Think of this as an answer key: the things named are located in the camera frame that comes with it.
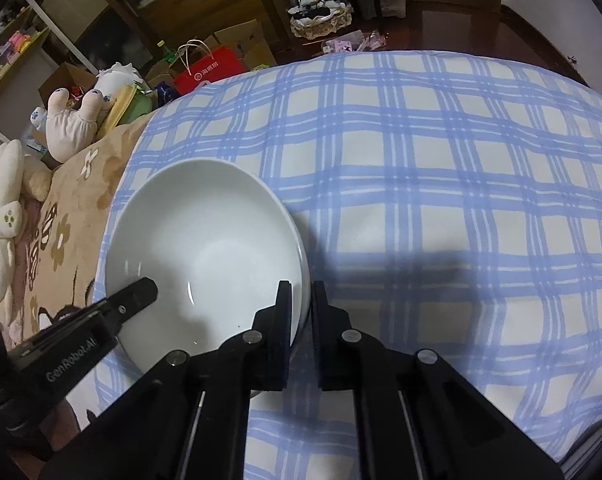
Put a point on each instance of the white pole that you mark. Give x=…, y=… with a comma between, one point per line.
x=56, y=30

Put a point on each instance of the wall shelf with toys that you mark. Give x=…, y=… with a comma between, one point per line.
x=11, y=50

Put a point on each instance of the green yellow cushion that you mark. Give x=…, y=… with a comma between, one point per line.
x=131, y=105

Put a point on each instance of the cream plush toy blue paws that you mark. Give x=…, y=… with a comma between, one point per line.
x=71, y=125

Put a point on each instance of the white bowl yellow red print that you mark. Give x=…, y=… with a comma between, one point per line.
x=201, y=240

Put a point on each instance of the blue plaid blanket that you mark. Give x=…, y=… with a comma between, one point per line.
x=431, y=185

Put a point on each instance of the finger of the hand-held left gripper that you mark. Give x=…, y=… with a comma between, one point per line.
x=133, y=300

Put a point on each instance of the pink packets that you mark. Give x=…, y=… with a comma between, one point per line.
x=343, y=45

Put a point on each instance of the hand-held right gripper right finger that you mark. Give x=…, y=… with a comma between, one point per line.
x=331, y=345

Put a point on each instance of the wooden glass-door cabinet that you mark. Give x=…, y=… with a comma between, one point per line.
x=146, y=20

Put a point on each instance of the white fluffy plush toy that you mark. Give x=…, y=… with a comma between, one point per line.
x=118, y=75

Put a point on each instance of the beige floral blanket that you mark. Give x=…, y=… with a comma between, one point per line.
x=71, y=195

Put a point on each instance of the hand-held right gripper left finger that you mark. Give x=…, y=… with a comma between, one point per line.
x=276, y=340

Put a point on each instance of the wicker basket of socks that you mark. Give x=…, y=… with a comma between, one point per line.
x=321, y=22

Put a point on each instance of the green bottle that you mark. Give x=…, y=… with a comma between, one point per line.
x=163, y=50

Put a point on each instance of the cream plush rabbit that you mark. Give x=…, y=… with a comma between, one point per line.
x=6, y=200

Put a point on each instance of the red paper bag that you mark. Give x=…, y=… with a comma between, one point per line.
x=211, y=72

